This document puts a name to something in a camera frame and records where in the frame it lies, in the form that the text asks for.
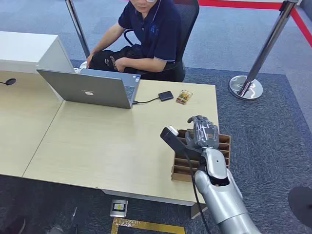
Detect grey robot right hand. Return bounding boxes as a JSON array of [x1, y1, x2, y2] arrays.
[[184, 115, 220, 151]]

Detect person's right hand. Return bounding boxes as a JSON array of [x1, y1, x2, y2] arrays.
[[86, 53, 96, 68]]

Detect person's left hand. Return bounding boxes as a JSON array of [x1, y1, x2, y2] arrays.
[[115, 58, 126, 72]]

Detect colourful printed card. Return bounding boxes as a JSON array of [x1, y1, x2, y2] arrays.
[[175, 90, 193, 106]]

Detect brown wooden slotted card holder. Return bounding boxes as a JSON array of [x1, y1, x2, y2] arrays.
[[171, 129, 231, 183]]

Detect person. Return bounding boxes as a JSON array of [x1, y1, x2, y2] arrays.
[[86, 0, 182, 82]]

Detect grey laptop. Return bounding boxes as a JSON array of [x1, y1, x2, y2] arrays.
[[36, 68, 141, 110]]

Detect white cabinet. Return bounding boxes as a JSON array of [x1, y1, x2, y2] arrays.
[[0, 31, 75, 74]]

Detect black mesh office chair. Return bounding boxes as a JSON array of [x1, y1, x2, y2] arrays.
[[124, 0, 199, 83]]

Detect black round desk disc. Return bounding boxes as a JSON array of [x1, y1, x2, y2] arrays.
[[0, 78, 17, 87]]

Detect yellow floor tape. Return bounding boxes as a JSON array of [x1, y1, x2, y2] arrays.
[[111, 218, 186, 234]]

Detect silver floor socket box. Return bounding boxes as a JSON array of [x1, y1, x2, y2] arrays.
[[110, 199, 128, 218]]

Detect red barrier belt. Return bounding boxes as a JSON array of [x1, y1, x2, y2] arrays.
[[290, 7, 312, 48], [173, 0, 283, 10]]

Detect black round base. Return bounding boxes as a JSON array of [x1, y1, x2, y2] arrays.
[[288, 186, 312, 228]]

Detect chrome stanchion post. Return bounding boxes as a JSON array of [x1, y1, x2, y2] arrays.
[[65, 0, 91, 70], [229, 0, 299, 101]]

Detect thin black reader cable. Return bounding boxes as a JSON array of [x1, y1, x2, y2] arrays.
[[132, 96, 160, 105]]

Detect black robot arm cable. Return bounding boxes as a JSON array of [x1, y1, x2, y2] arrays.
[[184, 151, 212, 234]]

